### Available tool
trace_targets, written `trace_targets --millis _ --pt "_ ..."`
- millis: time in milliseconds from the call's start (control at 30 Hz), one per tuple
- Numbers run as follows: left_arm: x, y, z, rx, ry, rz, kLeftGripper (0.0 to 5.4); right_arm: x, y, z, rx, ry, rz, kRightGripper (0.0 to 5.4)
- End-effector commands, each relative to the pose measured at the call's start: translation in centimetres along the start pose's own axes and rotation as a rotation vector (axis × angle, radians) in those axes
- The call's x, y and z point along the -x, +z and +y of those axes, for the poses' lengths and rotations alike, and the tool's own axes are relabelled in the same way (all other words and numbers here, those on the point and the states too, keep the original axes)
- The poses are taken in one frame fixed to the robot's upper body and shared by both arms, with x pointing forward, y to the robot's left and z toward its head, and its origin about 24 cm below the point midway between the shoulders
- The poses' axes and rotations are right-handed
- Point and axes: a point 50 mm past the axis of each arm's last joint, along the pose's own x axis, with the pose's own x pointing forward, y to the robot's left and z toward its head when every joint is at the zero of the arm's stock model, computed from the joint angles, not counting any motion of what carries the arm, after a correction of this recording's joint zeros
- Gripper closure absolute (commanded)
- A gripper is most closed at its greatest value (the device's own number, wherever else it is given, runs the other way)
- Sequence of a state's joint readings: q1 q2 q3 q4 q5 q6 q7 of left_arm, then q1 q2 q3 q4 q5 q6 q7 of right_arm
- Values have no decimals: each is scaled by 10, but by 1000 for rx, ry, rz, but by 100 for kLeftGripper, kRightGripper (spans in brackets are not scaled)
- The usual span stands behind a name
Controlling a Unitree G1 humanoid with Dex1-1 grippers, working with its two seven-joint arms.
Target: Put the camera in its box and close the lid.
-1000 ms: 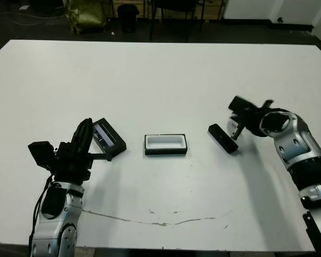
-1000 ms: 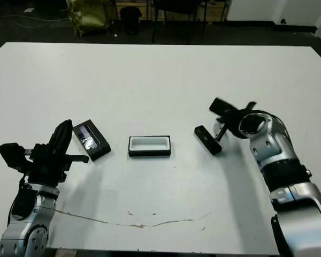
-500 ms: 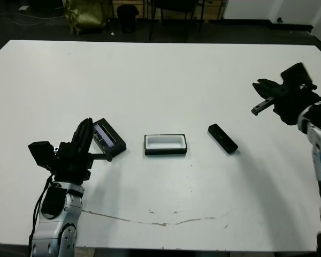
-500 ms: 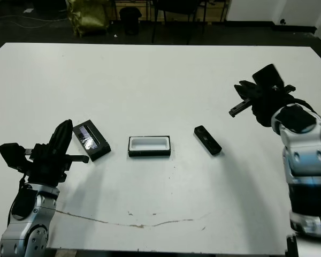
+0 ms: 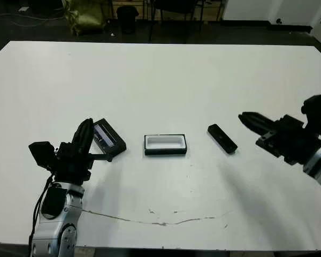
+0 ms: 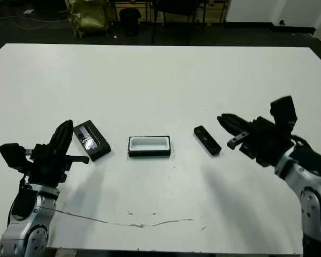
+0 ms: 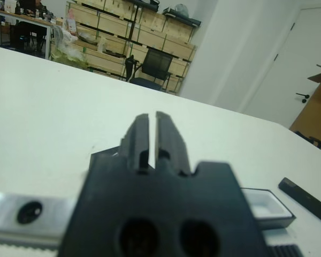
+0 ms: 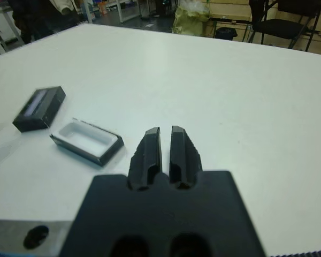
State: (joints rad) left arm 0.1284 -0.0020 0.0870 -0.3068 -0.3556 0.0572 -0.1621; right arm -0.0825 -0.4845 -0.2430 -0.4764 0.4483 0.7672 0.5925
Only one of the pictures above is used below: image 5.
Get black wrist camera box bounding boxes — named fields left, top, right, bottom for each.
left=300, top=94, right=321, bottom=132
left=28, top=141, right=58, bottom=171

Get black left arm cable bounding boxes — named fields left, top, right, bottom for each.
left=27, top=173, right=53, bottom=247

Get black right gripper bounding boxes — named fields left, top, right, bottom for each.
left=238, top=111, right=321, bottom=165

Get yellow-green bag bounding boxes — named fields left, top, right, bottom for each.
left=63, top=0, right=108, bottom=37

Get white floor cable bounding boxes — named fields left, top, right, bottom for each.
left=0, top=10, right=68, bottom=28

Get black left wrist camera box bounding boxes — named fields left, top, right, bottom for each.
left=28, top=141, right=58, bottom=171

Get slim black camera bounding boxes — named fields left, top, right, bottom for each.
left=207, top=124, right=239, bottom=155

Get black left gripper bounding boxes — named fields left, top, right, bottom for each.
left=51, top=117, right=113, bottom=186

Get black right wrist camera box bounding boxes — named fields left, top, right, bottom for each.
left=300, top=94, right=321, bottom=132

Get black box lid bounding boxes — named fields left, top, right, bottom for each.
left=92, top=118, right=128, bottom=159

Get black box with white tray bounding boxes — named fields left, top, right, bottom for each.
left=143, top=133, right=189, bottom=157

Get black trash bin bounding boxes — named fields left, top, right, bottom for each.
left=116, top=5, right=140, bottom=35

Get black chair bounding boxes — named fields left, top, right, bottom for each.
left=148, top=0, right=204, bottom=44

